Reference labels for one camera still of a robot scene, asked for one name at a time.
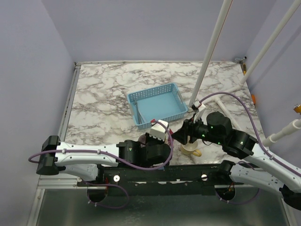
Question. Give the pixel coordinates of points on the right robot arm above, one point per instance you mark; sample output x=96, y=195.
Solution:
x=277, y=175

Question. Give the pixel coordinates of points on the light blue plastic basket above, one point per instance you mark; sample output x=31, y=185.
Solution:
x=163, y=102

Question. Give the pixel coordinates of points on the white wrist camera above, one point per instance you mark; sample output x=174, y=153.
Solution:
x=157, y=131
x=198, y=109

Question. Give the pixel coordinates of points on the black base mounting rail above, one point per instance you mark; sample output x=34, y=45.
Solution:
x=171, y=180

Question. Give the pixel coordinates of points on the yellow ceramic mug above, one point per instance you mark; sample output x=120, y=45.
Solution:
x=191, y=149

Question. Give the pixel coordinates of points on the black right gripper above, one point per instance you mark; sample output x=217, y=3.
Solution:
x=188, y=130

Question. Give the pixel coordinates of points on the clear textured glass tray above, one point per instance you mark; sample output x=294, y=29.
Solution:
x=180, y=158

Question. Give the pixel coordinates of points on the pink toothpaste tube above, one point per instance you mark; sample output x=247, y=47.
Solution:
x=170, y=140

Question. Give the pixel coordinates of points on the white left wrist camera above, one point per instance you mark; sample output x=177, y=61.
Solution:
x=157, y=131

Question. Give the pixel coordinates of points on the purple grey mug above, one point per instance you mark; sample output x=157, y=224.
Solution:
x=142, y=139

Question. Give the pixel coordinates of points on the white pvc pipe frame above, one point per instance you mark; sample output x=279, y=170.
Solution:
x=291, y=127

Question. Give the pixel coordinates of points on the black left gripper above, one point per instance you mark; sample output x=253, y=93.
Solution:
x=148, y=140

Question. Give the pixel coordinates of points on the aluminium table edge rail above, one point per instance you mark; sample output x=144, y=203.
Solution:
x=63, y=181

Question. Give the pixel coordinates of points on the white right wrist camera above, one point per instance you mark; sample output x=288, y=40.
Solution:
x=198, y=109

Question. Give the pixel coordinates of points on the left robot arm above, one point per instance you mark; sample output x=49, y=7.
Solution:
x=82, y=160

